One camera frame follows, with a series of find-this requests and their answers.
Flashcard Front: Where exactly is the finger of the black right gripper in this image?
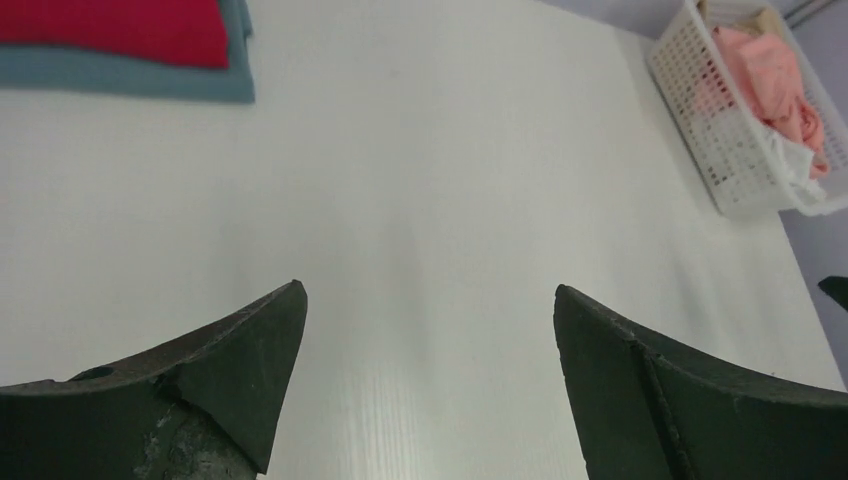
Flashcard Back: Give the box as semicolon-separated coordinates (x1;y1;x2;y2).
818;276;848;311

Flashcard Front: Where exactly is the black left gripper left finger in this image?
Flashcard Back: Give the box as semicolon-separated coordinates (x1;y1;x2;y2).
1;280;308;479

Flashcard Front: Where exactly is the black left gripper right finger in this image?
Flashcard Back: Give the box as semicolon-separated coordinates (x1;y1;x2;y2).
553;285;847;479

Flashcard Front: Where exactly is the red t shirt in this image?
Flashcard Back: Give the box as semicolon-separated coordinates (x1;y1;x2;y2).
1;0;229;69

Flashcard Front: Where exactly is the white t shirt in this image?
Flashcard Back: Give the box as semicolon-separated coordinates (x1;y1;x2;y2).
764;127;827;209

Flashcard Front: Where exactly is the pink t shirt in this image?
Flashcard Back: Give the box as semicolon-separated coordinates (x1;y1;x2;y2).
712;27;830;179

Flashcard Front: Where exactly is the white plastic laundry basket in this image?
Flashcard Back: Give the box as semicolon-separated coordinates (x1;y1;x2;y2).
647;1;847;216

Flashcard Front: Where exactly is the beige garment in basket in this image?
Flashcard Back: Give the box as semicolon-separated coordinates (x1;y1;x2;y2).
695;0;784;38

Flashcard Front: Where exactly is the folded blue t shirt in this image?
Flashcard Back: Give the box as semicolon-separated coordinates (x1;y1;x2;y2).
1;1;255;104

